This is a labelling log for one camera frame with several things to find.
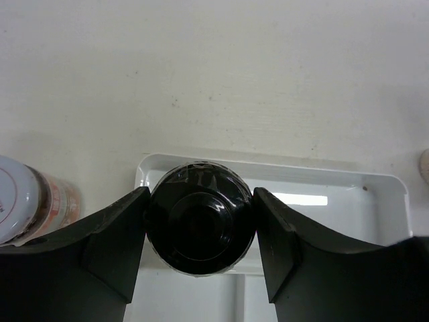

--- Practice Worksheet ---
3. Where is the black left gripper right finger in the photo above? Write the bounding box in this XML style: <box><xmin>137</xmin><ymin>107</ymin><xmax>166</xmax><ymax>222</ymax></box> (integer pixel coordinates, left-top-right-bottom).
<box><xmin>253</xmin><ymin>188</ymin><xmax>428</xmax><ymax>321</ymax></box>

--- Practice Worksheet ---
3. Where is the white-cap orange-label spice jar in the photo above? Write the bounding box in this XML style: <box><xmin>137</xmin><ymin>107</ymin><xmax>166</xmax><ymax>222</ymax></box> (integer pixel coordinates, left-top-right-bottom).
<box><xmin>1</xmin><ymin>156</ymin><xmax>81</xmax><ymax>246</ymax></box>

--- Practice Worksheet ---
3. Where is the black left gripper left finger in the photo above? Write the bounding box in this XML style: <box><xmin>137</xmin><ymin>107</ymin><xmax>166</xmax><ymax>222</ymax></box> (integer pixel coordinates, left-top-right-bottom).
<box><xmin>1</xmin><ymin>187</ymin><xmax>150</xmax><ymax>321</ymax></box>

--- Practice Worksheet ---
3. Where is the black-cap brown spice bottle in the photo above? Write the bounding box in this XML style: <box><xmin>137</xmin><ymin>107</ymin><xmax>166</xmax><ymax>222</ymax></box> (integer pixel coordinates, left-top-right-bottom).
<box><xmin>144</xmin><ymin>161</ymin><xmax>256</xmax><ymax>276</ymax></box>

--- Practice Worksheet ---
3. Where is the white divided organizer tray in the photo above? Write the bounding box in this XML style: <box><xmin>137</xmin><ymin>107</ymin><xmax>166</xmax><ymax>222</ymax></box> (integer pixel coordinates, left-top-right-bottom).
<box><xmin>125</xmin><ymin>159</ymin><xmax>412</xmax><ymax>321</ymax></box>

